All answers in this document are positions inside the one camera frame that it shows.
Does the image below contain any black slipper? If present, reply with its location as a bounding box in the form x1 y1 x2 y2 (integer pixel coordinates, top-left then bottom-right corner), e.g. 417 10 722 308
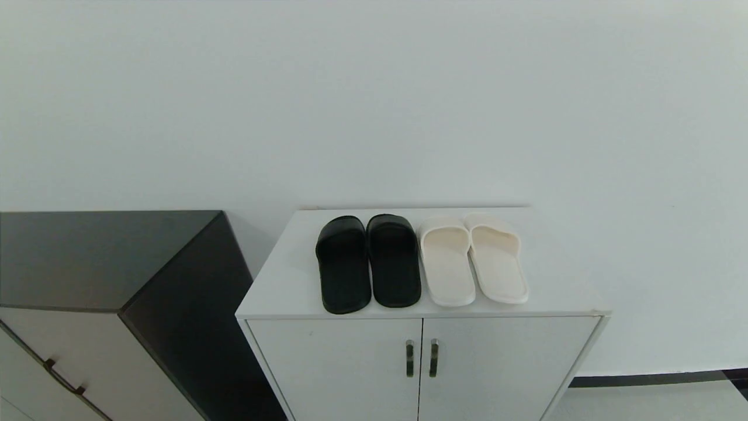
316 216 372 315
366 213 422 309

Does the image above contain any cream slipper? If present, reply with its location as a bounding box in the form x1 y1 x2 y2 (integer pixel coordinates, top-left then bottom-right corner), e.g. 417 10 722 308
418 217 476 308
464 213 529 305

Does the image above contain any white cabinet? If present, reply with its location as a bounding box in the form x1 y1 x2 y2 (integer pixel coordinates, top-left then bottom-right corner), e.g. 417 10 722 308
235 207 612 421

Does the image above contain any white cabinet door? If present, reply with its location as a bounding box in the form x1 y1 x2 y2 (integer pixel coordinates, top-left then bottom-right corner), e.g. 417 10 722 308
247 318 423 421
418 316 601 421

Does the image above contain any black cabinet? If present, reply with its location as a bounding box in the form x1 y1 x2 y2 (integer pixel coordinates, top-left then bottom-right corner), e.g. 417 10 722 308
0 210 288 421

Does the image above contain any cream drawer with dark handle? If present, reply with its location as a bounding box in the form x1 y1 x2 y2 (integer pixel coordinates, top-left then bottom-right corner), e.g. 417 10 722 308
0 307 206 421

